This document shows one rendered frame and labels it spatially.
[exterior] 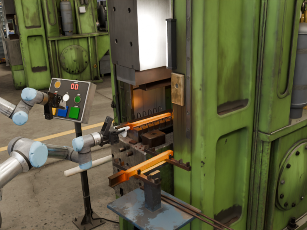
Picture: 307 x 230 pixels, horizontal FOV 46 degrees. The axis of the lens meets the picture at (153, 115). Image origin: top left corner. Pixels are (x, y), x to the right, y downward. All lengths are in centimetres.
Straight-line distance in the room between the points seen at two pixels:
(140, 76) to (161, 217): 78
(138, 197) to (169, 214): 23
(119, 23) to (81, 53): 488
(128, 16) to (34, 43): 496
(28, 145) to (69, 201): 168
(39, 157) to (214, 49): 100
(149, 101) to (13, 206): 166
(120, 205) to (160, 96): 92
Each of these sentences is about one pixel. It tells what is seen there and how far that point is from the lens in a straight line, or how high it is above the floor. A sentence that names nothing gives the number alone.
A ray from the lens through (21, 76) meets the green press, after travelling 718.
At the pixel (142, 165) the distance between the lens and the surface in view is 172.
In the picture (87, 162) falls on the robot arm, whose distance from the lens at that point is 208.
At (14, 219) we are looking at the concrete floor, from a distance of 334.
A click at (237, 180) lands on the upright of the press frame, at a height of 61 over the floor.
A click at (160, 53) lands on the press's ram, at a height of 144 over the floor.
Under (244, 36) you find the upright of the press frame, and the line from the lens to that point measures 210.
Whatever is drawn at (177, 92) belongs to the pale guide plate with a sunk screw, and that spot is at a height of 125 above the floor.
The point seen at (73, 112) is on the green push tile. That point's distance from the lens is 249.
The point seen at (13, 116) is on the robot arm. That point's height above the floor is 117.
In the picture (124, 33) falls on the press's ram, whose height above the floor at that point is 156.
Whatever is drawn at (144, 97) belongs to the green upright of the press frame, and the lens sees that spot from 245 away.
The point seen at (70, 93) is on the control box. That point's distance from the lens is 256.
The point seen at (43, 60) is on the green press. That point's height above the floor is 53.
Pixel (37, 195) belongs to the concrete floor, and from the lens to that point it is 358.
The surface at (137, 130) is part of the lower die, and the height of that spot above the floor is 99.
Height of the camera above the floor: 182
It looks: 20 degrees down
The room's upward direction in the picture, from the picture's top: 2 degrees counter-clockwise
